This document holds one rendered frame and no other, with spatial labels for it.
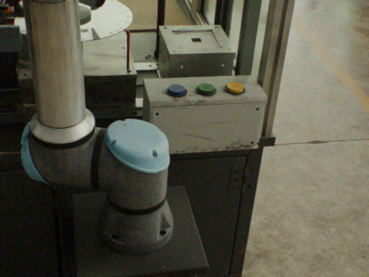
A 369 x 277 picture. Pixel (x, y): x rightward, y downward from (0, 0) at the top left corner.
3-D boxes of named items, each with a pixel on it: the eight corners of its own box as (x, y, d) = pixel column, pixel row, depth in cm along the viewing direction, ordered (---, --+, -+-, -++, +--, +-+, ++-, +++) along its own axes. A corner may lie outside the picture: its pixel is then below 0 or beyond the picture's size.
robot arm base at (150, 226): (179, 250, 113) (182, 212, 108) (101, 258, 110) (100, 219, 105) (166, 200, 125) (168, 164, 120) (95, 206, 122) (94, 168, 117)
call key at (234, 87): (240, 88, 140) (240, 81, 139) (244, 97, 137) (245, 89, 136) (223, 89, 139) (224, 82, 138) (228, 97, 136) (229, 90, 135)
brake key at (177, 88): (183, 90, 137) (183, 83, 136) (186, 99, 134) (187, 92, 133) (166, 92, 136) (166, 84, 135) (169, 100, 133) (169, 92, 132)
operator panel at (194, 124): (246, 125, 153) (254, 74, 144) (259, 149, 144) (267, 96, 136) (140, 130, 147) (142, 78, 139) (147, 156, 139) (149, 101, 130)
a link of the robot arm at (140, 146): (162, 214, 107) (165, 154, 99) (90, 204, 108) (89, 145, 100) (172, 175, 117) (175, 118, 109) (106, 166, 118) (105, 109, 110)
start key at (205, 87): (211, 89, 139) (212, 82, 138) (215, 98, 135) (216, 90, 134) (195, 90, 138) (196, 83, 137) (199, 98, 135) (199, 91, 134)
